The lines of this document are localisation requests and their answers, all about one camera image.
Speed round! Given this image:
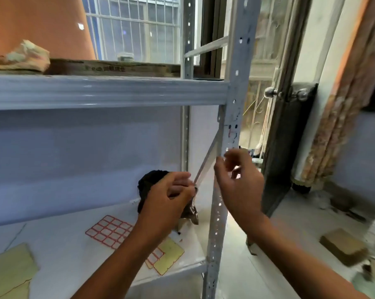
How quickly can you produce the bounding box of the person's right hand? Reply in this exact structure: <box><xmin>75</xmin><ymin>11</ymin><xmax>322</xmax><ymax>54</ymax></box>
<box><xmin>214</xmin><ymin>148</ymin><xmax>266</xmax><ymax>230</ymax></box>

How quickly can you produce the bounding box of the person's left hand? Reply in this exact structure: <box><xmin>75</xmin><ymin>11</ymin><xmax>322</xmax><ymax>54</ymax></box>
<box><xmin>137</xmin><ymin>171</ymin><xmax>197</xmax><ymax>238</ymax></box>

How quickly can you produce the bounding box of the silver metal hand tool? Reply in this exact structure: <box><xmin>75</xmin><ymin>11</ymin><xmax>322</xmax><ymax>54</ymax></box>
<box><xmin>177</xmin><ymin>184</ymin><xmax>200</xmax><ymax>231</ymax></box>

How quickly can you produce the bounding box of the person's left forearm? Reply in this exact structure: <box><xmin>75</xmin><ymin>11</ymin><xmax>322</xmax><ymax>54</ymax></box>
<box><xmin>70</xmin><ymin>215</ymin><xmax>176</xmax><ymax>299</ymax></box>

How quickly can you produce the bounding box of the person's right forearm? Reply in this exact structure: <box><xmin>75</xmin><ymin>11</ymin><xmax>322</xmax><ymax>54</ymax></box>
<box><xmin>237</xmin><ymin>212</ymin><xmax>373</xmax><ymax>299</ymax></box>

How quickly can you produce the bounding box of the black cloth bundle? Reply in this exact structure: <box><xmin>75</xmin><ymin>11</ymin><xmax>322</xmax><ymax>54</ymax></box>
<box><xmin>137</xmin><ymin>170</ymin><xmax>172</xmax><ymax>214</ymax></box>

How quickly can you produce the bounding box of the dark door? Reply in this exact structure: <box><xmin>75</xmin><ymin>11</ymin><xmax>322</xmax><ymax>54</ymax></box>
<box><xmin>261</xmin><ymin>83</ymin><xmax>319</xmax><ymax>218</ymax></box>

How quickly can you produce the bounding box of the yellow sticker backing sheet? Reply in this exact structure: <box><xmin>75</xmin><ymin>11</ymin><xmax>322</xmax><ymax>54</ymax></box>
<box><xmin>145</xmin><ymin>236</ymin><xmax>185</xmax><ymax>276</ymax></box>

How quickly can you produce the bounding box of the red-bordered label sticker sheet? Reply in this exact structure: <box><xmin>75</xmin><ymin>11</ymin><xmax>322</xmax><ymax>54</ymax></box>
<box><xmin>85</xmin><ymin>215</ymin><xmax>134</xmax><ymax>250</ymax></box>

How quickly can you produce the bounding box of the silver door knob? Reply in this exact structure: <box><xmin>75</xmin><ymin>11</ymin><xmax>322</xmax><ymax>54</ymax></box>
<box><xmin>264</xmin><ymin>86</ymin><xmax>310</xmax><ymax>101</ymax></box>

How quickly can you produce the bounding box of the grey metal shelf rack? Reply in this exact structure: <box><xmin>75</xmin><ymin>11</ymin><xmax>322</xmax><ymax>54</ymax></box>
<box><xmin>0</xmin><ymin>0</ymin><xmax>262</xmax><ymax>299</ymax></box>

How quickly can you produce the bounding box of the flat brown cardboard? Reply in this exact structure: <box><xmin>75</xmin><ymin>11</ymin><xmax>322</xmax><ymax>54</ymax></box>
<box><xmin>46</xmin><ymin>58</ymin><xmax>182</xmax><ymax>79</ymax></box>

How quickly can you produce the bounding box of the patterned brown curtain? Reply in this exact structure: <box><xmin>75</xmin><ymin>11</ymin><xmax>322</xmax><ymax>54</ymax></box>
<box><xmin>300</xmin><ymin>0</ymin><xmax>375</xmax><ymax>185</ymax></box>

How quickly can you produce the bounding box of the brown block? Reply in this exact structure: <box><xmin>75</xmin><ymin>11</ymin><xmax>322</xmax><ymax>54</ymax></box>
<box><xmin>319</xmin><ymin>228</ymin><xmax>369</xmax><ymax>267</ymax></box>

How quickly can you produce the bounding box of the white window grille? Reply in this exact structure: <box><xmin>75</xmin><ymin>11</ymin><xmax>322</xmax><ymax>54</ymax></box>
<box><xmin>81</xmin><ymin>0</ymin><xmax>182</xmax><ymax>64</ymax></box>

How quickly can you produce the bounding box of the yellow paper sheet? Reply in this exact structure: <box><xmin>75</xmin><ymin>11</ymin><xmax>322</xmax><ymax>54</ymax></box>
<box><xmin>0</xmin><ymin>243</ymin><xmax>40</xmax><ymax>299</ymax></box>

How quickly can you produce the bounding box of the crumpled dirty rag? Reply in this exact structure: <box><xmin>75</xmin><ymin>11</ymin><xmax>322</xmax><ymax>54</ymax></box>
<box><xmin>0</xmin><ymin>39</ymin><xmax>51</xmax><ymax>74</ymax></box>

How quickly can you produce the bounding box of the orange fabric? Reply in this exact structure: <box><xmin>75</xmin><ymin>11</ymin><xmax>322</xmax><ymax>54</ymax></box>
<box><xmin>0</xmin><ymin>0</ymin><xmax>96</xmax><ymax>60</ymax></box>

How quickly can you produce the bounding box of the dark window frame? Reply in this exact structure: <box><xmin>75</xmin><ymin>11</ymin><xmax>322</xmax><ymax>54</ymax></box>
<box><xmin>200</xmin><ymin>0</ymin><xmax>232</xmax><ymax>80</ymax></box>

